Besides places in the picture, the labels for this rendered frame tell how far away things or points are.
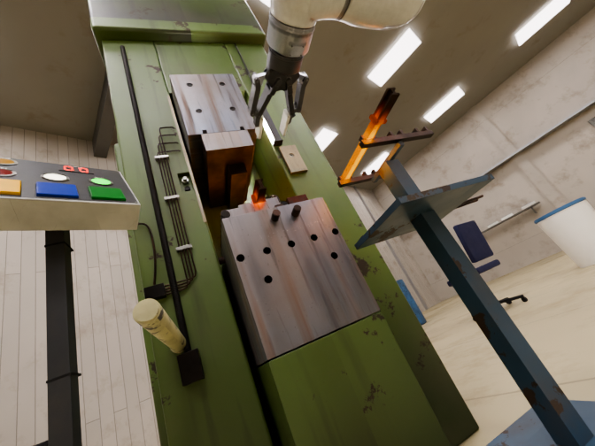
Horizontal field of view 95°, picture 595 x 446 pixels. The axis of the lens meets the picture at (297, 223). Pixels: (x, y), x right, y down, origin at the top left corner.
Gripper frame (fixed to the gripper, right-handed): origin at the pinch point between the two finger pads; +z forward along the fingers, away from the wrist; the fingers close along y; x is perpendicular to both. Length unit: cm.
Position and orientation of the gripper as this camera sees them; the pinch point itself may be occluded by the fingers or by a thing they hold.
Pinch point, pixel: (272, 126)
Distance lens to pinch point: 78.5
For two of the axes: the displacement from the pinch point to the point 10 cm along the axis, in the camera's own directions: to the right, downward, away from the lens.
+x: -3.8, -8.3, 4.0
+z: -2.3, 5.0, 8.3
